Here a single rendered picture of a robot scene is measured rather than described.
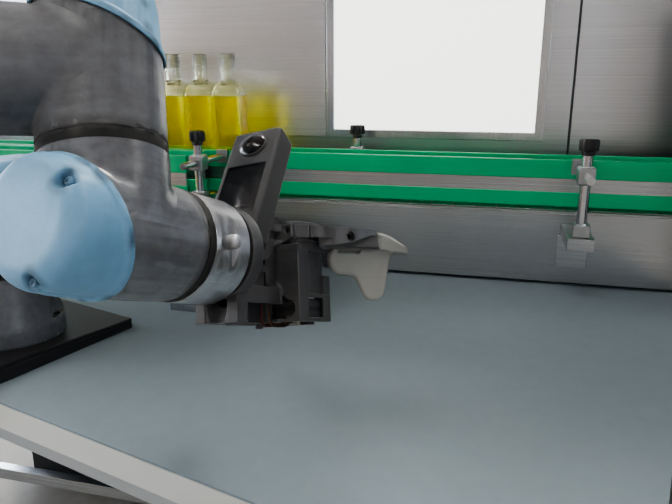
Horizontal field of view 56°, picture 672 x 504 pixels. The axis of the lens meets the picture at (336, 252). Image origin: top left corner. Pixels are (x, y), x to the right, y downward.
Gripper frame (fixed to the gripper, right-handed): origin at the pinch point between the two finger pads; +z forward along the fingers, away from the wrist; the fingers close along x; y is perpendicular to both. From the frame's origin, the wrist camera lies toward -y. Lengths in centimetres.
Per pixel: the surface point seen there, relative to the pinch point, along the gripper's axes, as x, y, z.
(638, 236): 27, -6, 59
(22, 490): -133, 46, 67
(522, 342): 11.4, 10.2, 33.2
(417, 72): -9, -43, 58
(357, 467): 1.9, 20.5, -1.2
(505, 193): 7, -15, 54
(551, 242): 13, -6, 57
